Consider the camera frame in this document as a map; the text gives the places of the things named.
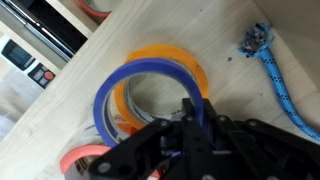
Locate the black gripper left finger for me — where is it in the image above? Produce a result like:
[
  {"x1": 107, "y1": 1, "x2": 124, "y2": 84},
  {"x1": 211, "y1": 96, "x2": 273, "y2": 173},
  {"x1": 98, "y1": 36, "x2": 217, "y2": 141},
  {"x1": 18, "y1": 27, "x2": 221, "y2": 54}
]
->
[{"x1": 171, "y1": 98, "x2": 214, "y2": 180}]

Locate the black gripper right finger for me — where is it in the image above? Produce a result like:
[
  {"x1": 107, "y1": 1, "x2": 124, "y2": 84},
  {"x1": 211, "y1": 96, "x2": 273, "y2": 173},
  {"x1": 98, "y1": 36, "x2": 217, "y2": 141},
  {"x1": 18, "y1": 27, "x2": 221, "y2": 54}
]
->
[{"x1": 203, "y1": 99, "x2": 259, "y2": 180}]

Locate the blue masking tape roll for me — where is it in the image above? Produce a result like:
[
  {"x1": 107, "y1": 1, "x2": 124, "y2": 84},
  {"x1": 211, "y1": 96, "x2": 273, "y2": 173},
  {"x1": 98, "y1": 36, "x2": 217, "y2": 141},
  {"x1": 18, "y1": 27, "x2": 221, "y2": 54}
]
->
[{"x1": 93, "y1": 57, "x2": 205, "y2": 149}]

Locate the clear tape red dispenser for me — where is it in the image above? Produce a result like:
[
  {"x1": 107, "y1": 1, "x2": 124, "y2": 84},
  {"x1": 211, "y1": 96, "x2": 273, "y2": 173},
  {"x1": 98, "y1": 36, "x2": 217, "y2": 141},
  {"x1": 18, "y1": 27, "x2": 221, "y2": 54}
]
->
[{"x1": 59, "y1": 135, "x2": 111, "y2": 180}]

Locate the orange tape roll on table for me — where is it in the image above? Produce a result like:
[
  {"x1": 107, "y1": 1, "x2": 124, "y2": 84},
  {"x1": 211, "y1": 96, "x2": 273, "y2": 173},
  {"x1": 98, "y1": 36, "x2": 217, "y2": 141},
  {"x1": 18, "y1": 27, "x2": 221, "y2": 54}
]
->
[{"x1": 114, "y1": 44, "x2": 209, "y2": 129}]

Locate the red tape roll in drawer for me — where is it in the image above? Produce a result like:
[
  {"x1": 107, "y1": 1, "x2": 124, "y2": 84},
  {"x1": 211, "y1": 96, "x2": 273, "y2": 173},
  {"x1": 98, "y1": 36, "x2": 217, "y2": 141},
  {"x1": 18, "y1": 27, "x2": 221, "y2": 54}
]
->
[{"x1": 78, "y1": 0, "x2": 112, "y2": 18}]

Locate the white remote device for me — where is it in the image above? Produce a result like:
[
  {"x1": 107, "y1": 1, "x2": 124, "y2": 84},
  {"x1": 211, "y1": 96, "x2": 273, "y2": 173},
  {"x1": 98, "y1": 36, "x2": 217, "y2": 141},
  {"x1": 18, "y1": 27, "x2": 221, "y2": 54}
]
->
[{"x1": 0, "y1": 35, "x2": 55, "y2": 89}]

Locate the blue braided rope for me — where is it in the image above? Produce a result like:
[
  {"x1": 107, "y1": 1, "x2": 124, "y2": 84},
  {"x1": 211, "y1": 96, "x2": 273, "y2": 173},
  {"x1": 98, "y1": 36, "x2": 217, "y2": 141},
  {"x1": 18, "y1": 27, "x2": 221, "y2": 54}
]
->
[{"x1": 238, "y1": 22, "x2": 320, "y2": 143}]

